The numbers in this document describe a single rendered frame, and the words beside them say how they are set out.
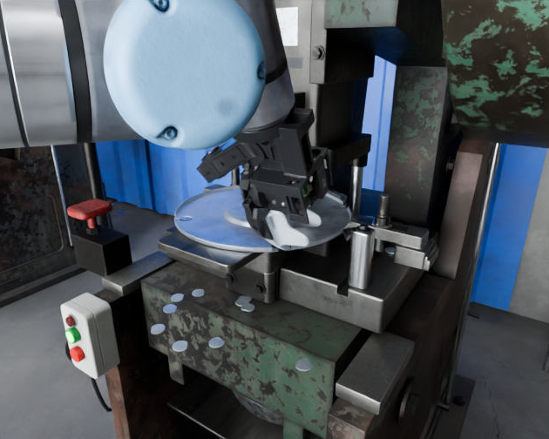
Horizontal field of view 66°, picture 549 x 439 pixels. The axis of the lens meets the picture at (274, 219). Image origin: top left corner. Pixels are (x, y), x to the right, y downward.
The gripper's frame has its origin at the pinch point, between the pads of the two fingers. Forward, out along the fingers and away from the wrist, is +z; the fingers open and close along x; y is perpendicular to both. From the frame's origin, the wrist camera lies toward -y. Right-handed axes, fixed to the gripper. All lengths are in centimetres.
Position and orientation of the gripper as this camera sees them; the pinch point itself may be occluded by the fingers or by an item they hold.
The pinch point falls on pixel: (282, 239)
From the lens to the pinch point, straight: 57.5
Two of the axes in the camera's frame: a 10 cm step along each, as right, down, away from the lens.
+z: 2.2, 7.0, 6.8
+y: 8.5, 2.0, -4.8
